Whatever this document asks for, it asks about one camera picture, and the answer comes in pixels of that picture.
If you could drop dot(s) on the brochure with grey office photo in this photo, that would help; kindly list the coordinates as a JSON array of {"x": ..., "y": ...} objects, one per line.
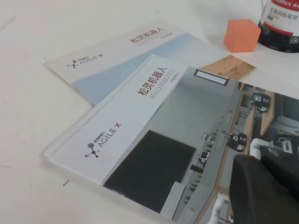
[{"x": 144, "y": 130}]

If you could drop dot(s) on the brochure with pale blue cover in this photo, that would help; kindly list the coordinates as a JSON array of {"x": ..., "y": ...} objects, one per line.
[{"x": 112, "y": 58}]

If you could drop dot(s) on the black mesh pen holder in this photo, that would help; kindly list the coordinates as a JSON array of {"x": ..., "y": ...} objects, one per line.
[{"x": 280, "y": 25}]

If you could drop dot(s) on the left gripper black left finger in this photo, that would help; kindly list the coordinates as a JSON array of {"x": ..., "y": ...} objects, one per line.
[{"x": 252, "y": 191}]

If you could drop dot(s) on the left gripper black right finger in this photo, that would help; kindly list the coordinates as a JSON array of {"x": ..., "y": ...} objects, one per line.
[{"x": 283, "y": 172}]

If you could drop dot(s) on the orange foam cube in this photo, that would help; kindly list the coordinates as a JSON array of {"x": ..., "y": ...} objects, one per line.
[{"x": 240, "y": 36}]

